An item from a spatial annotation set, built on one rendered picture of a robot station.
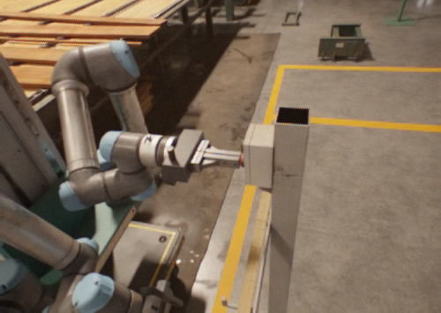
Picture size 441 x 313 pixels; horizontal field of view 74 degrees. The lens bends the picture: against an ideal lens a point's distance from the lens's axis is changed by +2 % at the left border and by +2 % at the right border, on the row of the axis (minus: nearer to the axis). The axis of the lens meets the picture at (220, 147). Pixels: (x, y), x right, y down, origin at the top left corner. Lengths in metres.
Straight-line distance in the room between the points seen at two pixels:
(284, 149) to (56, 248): 0.58
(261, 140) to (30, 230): 0.54
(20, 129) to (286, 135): 0.85
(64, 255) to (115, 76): 0.51
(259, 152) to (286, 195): 0.13
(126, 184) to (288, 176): 0.40
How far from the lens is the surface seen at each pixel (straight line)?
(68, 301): 0.82
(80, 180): 0.79
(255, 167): 0.59
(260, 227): 0.73
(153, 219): 2.11
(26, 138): 1.13
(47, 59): 2.56
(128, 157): 0.70
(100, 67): 0.95
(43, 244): 0.82
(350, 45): 4.14
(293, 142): 0.54
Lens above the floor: 1.60
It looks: 38 degrees down
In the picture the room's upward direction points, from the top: 6 degrees counter-clockwise
